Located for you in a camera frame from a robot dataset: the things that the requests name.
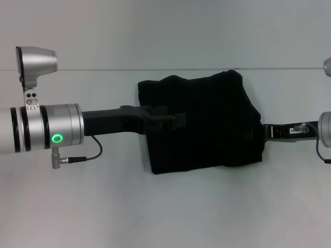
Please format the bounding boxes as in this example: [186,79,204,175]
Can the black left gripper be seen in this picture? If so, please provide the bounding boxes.
[82,104,187,136]

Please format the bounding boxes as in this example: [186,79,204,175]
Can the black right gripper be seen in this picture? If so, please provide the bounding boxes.
[247,120,320,143]

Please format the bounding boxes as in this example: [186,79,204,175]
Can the black t-shirt with white print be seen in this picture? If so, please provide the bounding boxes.
[137,69,268,176]

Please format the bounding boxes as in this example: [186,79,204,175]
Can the right arm cable with plug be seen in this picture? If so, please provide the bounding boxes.
[292,122,331,164]

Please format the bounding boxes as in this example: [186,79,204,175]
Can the arm cable with plug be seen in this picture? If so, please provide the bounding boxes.
[51,134,103,170]
[292,122,331,164]

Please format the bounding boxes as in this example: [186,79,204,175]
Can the left arm cable with plug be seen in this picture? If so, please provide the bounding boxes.
[51,134,103,170]

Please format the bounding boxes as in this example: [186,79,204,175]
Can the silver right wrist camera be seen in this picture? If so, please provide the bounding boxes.
[322,57,331,78]

